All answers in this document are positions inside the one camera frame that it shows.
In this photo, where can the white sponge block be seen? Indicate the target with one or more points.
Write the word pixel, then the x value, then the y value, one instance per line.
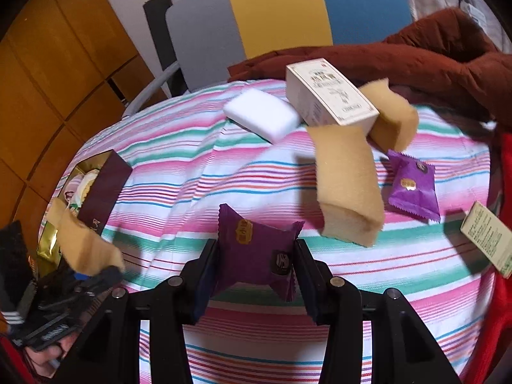
pixel 260 114

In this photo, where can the striped bedsheet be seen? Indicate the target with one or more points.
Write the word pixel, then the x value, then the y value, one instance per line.
pixel 240 176

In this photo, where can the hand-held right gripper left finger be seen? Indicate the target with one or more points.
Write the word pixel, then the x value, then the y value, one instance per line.
pixel 204 280

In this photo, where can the grey metal tube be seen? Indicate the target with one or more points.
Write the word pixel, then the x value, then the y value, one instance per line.
pixel 150 88

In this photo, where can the grey yellow blue chair backrest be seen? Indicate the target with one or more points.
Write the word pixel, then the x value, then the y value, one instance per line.
pixel 276 16

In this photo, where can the tan sponge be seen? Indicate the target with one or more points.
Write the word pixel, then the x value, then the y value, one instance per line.
pixel 88 244
pixel 394 116
pixel 348 184

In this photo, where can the wooden wardrobe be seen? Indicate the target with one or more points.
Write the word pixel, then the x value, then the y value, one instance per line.
pixel 60 68

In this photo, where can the person's left hand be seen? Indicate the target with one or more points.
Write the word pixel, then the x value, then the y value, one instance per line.
pixel 42 358

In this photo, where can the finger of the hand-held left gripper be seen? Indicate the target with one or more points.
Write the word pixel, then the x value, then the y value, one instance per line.
pixel 108 276

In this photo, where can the brown padded jacket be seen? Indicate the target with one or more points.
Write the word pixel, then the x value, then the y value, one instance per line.
pixel 420 56

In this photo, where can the pale round snack packet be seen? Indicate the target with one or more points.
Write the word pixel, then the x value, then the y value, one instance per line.
pixel 86 186

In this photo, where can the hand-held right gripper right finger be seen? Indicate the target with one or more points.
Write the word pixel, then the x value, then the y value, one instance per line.
pixel 310 284

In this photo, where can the red cloth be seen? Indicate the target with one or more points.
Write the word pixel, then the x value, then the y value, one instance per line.
pixel 500 288

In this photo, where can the black upright post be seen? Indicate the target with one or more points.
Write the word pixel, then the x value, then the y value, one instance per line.
pixel 158 28

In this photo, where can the purple snack packet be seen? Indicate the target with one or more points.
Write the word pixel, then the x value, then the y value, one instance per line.
pixel 256 256
pixel 414 188

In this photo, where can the maroon gold-lined tin container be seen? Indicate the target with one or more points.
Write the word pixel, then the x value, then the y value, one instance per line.
pixel 104 192

